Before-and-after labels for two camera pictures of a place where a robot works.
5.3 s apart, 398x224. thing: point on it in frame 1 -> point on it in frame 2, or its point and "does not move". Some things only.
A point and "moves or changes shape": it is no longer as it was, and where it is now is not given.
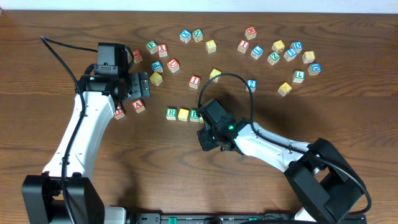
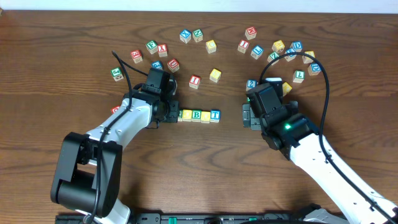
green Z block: [273, 58] does not move
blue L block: [257, 51] does not move
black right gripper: [206, 140] -> [247, 116]
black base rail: [157, 218] does not move
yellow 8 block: [308, 56] does not move
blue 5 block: [290, 54] does not move
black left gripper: [140, 84] -> [172, 112]
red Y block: [162, 50] does not move
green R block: [171, 114] moves or changes shape
